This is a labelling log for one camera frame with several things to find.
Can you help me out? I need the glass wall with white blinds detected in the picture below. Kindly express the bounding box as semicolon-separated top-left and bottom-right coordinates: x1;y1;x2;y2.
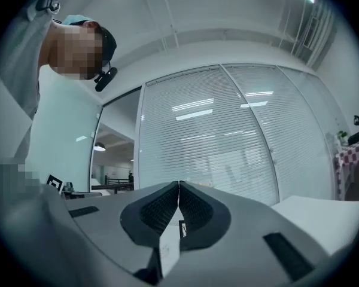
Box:
137;64;348;206

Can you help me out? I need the frosted glass door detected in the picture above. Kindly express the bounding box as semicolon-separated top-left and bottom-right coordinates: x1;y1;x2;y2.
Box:
26;79;104;194

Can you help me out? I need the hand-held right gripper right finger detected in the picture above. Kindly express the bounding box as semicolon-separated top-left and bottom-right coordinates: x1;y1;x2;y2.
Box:
163;179;332;287

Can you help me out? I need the table with checkered cloth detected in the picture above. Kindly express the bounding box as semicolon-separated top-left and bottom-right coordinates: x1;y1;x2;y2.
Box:
334;139;359;202

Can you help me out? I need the black head mount strap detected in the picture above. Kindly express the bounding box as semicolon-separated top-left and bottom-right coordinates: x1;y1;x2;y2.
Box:
100;25;118;67

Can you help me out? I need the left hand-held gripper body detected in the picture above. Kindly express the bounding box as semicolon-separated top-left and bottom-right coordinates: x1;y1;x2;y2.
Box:
45;174;87;200

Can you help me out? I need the ceiling air vent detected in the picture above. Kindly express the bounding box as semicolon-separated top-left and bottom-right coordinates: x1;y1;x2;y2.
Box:
301;7;331;70

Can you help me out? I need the black metal railing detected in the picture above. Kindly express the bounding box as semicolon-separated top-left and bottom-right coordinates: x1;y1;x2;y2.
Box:
91;175;135;195

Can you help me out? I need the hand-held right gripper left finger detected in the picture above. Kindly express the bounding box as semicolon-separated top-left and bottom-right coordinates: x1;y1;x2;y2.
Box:
64;180;180;285

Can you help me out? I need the person's head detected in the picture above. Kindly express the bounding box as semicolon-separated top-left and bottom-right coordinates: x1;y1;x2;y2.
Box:
38;19;108;82

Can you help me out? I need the person's gray shirt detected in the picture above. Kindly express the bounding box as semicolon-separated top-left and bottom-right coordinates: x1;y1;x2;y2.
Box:
0;0;66;173

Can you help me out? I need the black head-mounted camera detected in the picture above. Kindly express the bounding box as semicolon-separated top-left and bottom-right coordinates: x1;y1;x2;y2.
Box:
95;66;118;93

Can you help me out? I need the gray shoulder strap with buckle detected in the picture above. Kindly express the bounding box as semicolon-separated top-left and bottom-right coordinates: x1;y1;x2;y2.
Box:
35;0;63;13

